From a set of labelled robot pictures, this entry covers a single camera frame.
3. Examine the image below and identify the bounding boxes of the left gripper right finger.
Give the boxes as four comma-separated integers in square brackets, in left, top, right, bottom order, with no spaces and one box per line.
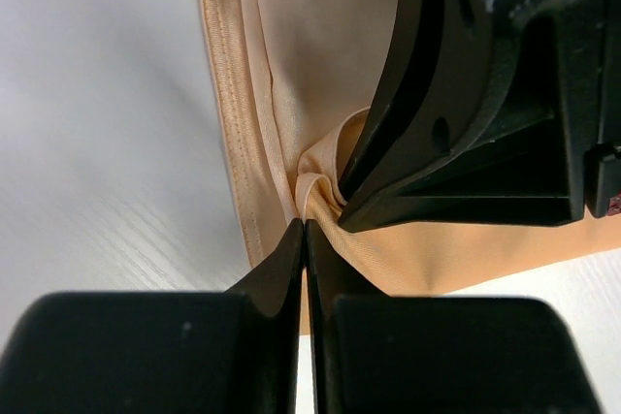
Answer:
[305,221,601,413]

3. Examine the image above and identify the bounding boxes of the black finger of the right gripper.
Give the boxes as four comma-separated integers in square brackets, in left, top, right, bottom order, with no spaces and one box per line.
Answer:
[339,0,445,200]

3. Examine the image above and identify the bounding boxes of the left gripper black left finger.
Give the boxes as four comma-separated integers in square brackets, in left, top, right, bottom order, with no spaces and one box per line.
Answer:
[1,220,304,413]

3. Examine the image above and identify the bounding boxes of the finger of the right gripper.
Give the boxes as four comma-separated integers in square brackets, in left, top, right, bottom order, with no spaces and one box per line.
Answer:
[339,0,576,233]

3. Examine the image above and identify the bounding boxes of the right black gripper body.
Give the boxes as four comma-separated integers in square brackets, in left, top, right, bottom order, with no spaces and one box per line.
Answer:
[483,0,620,220]

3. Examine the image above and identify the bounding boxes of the peach satin napkin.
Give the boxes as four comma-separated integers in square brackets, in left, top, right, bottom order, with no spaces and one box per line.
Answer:
[195,0,621,414]

